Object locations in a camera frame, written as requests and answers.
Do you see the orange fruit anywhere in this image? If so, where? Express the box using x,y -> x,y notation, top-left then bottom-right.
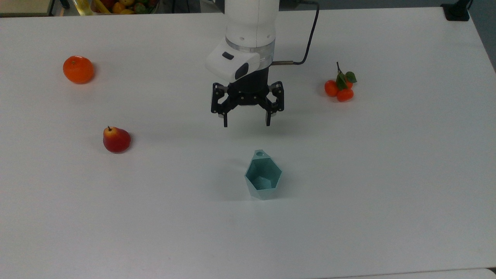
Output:
63,55 -> 95,84

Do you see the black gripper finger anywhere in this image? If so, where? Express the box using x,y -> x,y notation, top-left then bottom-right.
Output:
211,83 -> 233,128
260,81 -> 285,127

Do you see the light teal faceted mug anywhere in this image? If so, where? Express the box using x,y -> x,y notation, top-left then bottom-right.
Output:
244,150 -> 282,201

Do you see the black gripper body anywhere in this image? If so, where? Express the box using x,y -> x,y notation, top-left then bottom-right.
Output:
227,67 -> 271,108

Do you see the red yellow pear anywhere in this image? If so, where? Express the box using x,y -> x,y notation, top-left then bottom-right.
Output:
103,126 -> 131,154

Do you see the tangerine cluster with leaves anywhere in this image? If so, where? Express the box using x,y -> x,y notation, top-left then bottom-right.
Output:
324,62 -> 357,103

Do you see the clear yellowish bottle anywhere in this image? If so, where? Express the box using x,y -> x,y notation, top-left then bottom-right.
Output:
72,0 -> 94,16

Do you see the black table clamp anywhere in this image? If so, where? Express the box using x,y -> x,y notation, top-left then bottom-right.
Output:
441,0 -> 473,21

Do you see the bowl of mixed fruit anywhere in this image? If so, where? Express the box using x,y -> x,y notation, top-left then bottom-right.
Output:
91,0 -> 160,15

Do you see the beige box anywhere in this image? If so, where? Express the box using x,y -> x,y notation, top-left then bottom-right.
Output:
0,0 -> 55,17

